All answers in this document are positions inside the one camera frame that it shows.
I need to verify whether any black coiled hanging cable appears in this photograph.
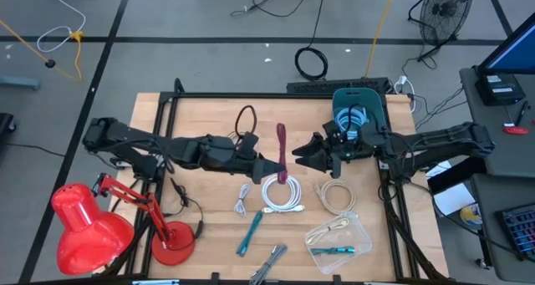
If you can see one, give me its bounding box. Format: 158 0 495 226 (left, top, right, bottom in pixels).
293 0 330 82

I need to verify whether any black lamp cord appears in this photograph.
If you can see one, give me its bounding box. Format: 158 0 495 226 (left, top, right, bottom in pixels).
160 176 206 241

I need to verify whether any yellow floor cord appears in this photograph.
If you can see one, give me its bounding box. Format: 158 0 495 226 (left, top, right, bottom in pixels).
0 19 84 81

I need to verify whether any white charger with cable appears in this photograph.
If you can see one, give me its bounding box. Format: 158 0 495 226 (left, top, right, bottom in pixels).
392 74 418 114

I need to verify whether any white floor cable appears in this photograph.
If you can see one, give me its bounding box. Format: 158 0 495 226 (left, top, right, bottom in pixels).
36 0 87 54

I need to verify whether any yellow and blue disc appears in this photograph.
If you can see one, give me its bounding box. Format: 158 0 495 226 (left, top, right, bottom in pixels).
459 203 484 230

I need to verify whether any small white USB cable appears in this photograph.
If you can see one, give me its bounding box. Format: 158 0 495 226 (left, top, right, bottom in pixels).
233 183 252 217

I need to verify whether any white cable coil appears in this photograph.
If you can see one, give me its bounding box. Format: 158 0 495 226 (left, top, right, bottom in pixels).
261 174 303 214

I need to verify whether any grey desk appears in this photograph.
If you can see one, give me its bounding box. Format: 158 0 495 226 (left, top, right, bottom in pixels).
458 66 535 178
470 174 535 284

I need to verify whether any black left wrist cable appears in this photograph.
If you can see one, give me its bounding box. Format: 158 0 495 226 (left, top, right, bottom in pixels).
233 104 258 140

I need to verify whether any red desk lamp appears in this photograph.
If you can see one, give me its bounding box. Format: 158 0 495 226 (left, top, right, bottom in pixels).
50 172 196 277

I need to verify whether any white paper sheet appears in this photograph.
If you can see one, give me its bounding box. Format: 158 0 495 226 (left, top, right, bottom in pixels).
432 182 476 217

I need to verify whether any maroon braided USB cable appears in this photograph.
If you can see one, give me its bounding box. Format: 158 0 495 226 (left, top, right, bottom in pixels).
275 122 289 185

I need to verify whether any dark pen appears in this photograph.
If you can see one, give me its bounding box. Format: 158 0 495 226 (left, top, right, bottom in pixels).
513 99 531 127

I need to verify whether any black mini computer box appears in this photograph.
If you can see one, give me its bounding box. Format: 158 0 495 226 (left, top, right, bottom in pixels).
474 69 527 107

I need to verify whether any black metal table frame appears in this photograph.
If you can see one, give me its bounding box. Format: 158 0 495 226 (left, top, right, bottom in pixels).
99 77 451 285

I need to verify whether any grey furniture foot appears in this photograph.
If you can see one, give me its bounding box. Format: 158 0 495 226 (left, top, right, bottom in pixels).
0 75 41 92

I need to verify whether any teal braided USB cable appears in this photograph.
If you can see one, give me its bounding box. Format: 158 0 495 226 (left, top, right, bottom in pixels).
236 210 264 257
309 246 356 256

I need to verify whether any black floor fan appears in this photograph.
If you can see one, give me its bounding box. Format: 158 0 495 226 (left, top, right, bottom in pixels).
407 0 476 64

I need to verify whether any computer monitor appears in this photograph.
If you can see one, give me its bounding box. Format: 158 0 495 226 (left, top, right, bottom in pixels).
476 11 535 75

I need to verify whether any black keyboard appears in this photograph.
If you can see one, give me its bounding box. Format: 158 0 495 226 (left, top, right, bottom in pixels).
495 201 535 263

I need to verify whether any black furniture base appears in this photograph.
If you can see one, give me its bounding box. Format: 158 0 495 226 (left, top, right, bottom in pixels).
0 112 18 136

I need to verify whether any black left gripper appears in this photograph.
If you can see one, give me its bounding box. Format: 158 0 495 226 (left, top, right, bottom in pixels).
225 132 287 178

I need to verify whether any clear plastic container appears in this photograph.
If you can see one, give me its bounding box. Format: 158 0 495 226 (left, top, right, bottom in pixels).
303 211 373 276

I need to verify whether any teal plastic bin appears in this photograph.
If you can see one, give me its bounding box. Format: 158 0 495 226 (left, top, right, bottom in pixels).
332 87 388 152

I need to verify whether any cream USB cable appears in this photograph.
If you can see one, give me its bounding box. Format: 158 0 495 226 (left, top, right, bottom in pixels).
305 216 351 247

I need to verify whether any black white braided USB cable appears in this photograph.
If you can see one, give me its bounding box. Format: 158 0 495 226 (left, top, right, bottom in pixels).
249 243 288 285

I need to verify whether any black perforated power strip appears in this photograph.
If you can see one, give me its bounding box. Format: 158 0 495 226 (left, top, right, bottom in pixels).
286 77 392 95

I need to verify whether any black floor cable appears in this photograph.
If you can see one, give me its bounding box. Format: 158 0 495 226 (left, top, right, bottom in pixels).
230 0 314 18

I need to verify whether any yellow extension cord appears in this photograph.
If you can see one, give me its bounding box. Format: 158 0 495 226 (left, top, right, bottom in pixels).
364 0 399 79

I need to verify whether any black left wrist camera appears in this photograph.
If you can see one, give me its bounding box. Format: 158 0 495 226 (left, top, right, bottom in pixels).
249 167 266 186

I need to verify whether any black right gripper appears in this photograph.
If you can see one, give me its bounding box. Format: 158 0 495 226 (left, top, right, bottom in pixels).
291 120 380 171

